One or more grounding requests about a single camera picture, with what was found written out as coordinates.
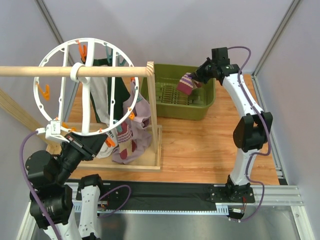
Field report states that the orange clothes peg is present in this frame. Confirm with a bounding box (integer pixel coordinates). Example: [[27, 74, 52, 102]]
[[127, 107, 136, 121], [105, 137, 116, 148], [36, 82, 51, 101]]

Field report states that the teal clothes peg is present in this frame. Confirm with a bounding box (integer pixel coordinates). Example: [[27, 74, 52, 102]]
[[113, 119, 123, 134]]

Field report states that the maroon striped sock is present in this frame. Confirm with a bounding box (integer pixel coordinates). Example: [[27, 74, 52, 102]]
[[112, 121, 137, 164]]

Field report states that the white round clip hanger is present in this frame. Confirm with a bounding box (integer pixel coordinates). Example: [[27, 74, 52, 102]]
[[33, 38, 139, 136]]

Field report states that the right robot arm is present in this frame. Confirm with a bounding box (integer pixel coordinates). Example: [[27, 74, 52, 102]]
[[190, 47, 273, 203]]

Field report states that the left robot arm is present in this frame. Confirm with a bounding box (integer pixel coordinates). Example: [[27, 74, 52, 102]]
[[20, 132, 107, 240]]

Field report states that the white cloth garment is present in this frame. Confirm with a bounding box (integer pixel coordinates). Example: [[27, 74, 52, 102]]
[[96, 129, 118, 159]]

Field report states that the olive green plastic basin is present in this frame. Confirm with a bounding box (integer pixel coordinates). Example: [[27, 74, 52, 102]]
[[154, 63, 216, 121]]

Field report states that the lilac pink garment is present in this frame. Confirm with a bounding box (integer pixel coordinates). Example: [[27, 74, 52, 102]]
[[111, 94, 152, 165]]

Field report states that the dark green white garment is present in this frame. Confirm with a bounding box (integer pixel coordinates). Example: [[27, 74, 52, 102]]
[[88, 57, 132, 125]]

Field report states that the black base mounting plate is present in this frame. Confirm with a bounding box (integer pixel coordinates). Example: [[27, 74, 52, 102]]
[[100, 181, 255, 212]]

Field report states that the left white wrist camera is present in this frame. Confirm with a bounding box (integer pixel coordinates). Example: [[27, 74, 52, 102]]
[[36, 118, 68, 144]]

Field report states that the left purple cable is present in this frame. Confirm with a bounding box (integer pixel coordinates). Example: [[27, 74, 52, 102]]
[[19, 131, 62, 240]]

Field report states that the wooden hanging rack frame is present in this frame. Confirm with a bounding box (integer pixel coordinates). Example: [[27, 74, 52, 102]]
[[0, 61, 162, 172]]

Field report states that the aluminium frame rail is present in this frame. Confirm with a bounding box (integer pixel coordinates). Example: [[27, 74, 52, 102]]
[[24, 182, 306, 221]]

